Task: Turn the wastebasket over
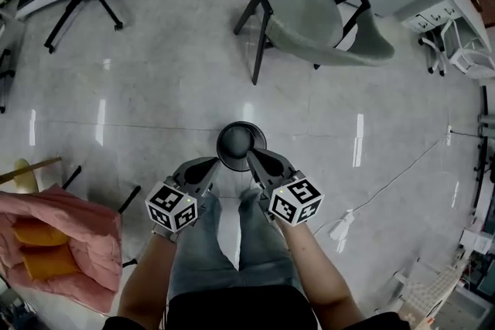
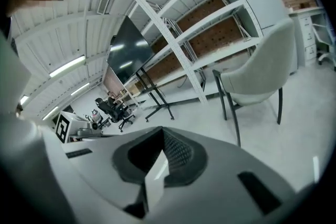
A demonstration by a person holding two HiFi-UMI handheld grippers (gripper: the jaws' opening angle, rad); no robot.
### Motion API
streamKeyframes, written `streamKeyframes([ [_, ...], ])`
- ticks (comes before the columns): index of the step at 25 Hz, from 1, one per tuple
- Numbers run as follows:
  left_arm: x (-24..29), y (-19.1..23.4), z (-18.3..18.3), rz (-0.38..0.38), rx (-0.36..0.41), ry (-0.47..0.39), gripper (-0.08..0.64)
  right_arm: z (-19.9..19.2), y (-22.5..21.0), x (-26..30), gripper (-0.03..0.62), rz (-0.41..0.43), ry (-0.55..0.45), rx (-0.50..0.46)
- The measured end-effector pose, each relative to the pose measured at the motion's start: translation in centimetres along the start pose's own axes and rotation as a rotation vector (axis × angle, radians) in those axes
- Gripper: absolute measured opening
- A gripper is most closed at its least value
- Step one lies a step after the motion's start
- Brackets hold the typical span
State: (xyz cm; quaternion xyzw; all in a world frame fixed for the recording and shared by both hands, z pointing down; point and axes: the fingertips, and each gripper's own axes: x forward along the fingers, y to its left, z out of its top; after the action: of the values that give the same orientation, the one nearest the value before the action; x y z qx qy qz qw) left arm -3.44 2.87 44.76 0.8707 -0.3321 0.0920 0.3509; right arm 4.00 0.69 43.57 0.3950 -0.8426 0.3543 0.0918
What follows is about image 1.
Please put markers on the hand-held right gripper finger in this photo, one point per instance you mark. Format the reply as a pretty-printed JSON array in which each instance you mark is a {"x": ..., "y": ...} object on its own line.
[
  {"x": 258, "y": 175},
  {"x": 290, "y": 170}
]

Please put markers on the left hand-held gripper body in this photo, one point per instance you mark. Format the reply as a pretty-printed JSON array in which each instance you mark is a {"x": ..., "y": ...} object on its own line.
[{"x": 170, "y": 205}]

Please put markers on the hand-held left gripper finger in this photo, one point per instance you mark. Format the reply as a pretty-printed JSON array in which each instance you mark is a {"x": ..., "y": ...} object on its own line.
[
  {"x": 209, "y": 181},
  {"x": 179, "y": 171}
]

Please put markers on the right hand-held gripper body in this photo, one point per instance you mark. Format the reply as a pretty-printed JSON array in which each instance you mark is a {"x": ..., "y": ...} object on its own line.
[{"x": 294, "y": 205}]

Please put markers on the black mesh waste bin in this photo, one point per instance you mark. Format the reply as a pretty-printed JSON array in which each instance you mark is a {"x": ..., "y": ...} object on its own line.
[{"x": 236, "y": 141}]

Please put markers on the person's right forearm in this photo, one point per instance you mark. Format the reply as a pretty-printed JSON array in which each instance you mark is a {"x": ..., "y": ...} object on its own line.
[{"x": 321, "y": 274}]

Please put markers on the person's left forearm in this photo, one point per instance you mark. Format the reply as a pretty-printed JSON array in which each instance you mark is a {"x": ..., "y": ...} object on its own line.
[{"x": 145, "y": 278}]

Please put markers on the grey wrist band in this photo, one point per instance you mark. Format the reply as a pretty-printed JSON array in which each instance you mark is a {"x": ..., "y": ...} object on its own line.
[{"x": 165, "y": 233}]

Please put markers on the white power strip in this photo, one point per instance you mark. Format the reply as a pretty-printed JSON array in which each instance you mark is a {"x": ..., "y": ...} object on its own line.
[{"x": 341, "y": 225}]

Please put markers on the person's light blue jeans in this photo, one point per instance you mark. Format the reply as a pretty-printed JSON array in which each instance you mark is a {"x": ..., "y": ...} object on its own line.
[{"x": 209, "y": 251}]

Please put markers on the pink quilted cloth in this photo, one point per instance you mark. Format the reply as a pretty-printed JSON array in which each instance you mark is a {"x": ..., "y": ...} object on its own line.
[{"x": 89, "y": 228}]

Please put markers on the person's black shirt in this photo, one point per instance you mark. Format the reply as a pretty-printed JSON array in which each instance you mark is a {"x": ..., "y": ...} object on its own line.
[{"x": 239, "y": 309}]

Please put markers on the orange cushion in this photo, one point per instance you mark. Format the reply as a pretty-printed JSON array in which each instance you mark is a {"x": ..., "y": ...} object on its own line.
[
  {"x": 50, "y": 262},
  {"x": 38, "y": 233}
]

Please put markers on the pale yellow stool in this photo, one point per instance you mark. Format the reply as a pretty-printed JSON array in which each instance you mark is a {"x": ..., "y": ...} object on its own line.
[{"x": 27, "y": 181}]

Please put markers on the wooden stick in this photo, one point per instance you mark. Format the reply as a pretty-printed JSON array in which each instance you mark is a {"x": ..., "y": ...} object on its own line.
[{"x": 27, "y": 168}]

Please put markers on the grey chair with black legs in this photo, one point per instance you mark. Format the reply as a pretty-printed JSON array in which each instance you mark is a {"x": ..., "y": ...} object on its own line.
[{"x": 309, "y": 23}]

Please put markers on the white office chair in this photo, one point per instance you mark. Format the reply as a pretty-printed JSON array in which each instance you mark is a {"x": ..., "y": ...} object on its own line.
[{"x": 464, "y": 50}]

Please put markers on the white drawer unit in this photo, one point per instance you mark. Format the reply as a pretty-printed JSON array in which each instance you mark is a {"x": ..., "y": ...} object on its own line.
[{"x": 433, "y": 11}]

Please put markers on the black metal frame chair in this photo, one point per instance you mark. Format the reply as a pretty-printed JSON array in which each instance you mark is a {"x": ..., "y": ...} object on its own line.
[{"x": 129, "y": 199}]

